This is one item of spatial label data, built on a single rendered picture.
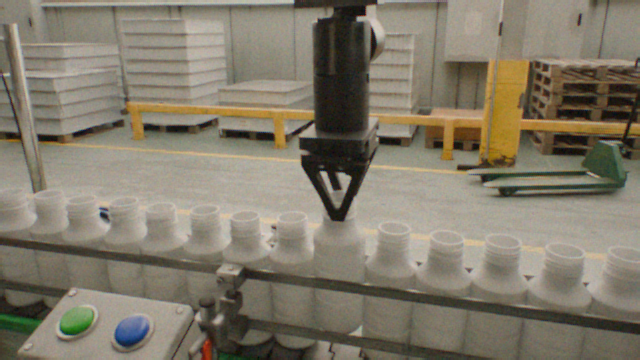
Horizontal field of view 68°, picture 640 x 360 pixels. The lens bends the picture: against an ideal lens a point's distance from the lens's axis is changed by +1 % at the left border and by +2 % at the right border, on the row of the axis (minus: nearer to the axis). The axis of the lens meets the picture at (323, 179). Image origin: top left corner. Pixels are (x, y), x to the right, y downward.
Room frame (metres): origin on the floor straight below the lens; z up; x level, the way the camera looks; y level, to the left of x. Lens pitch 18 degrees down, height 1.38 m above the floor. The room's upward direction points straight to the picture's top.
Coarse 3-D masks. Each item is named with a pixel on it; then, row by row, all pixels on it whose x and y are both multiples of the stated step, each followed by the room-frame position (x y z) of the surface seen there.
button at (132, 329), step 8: (128, 320) 0.38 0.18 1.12; (136, 320) 0.38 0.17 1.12; (144, 320) 0.38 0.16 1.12; (120, 328) 0.37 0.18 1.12; (128, 328) 0.37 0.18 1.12; (136, 328) 0.37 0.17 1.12; (144, 328) 0.37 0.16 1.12; (120, 336) 0.36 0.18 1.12; (128, 336) 0.36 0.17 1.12; (136, 336) 0.36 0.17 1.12; (144, 336) 0.37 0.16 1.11; (120, 344) 0.36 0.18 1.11; (128, 344) 0.36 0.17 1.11
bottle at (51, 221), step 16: (48, 192) 0.62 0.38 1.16; (48, 208) 0.59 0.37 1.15; (64, 208) 0.60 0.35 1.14; (32, 224) 0.60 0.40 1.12; (48, 224) 0.58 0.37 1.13; (64, 224) 0.59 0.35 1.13; (48, 240) 0.58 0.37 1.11; (48, 256) 0.58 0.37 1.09; (64, 256) 0.58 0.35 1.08; (48, 272) 0.58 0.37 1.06; (64, 272) 0.58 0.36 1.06; (64, 288) 0.58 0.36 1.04; (48, 304) 0.58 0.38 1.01
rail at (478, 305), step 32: (96, 256) 0.54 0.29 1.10; (128, 256) 0.53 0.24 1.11; (32, 288) 0.57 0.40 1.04; (320, 288) 0.46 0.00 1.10; (352, 288) 0.46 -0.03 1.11; (384, 288) 0.45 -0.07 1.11; (256, 320) 0.49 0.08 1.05; (544, 320) 0.41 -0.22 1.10; (576, 320) 0.40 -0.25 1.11; (608, 320) 0.39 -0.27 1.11; (416, 352) 0.44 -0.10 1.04; (448, 352) 0.43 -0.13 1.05
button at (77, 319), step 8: (72, 312) 0.39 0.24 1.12; (80, 312) 0.39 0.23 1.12; (88, 312) 0.39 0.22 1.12; (64, 320) 0.38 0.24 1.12; (72, 320) 0.38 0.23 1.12; (80, 320) 0.38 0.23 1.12; (88, 320) 0.38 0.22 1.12; (64, 328) 0.37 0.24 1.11; (72, 328) 0.37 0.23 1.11; (80, 328) 0.38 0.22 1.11
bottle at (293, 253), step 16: (288, 224) 0.50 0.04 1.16; (304, 224) 0.51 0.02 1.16; (288, 240) 0.50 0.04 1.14; (304, 240) 0.50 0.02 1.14; (272, 256) 0.50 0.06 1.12; (288, 256) 0.49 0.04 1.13; (304, 256) 0.49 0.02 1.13; (288, 272) 0.49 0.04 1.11; (304, 272) 0.49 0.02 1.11; (272, 288) 0.50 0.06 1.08; (288, 288) 0.49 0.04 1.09; (304, 288) 0.49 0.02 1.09; (272, 304) 0.51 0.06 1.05; (288, 304) 0.49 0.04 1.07; (304, 304) 0.49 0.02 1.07; (288, 320) 0.49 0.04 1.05; (304, 320) 0.49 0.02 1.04; (288, 336) 0.49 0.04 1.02
